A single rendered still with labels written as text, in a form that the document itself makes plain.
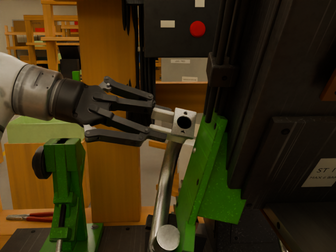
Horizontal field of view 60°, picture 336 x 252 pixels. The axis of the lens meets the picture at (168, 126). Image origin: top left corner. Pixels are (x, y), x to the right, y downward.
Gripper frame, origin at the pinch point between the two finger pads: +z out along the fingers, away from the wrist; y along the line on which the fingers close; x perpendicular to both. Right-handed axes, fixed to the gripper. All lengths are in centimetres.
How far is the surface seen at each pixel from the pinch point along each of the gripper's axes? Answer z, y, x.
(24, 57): -403, 563, 741
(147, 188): 21, 69, 247
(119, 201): -5.1, -5.1, 39.0
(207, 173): 5.7, -10.9, -7.5
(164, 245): 2.6, -20.2, 0.5
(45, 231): -22.4, -16.4, 41.0
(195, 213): 5.8, -15.6, -3.0
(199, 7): 1.0, 26.5, -6.1
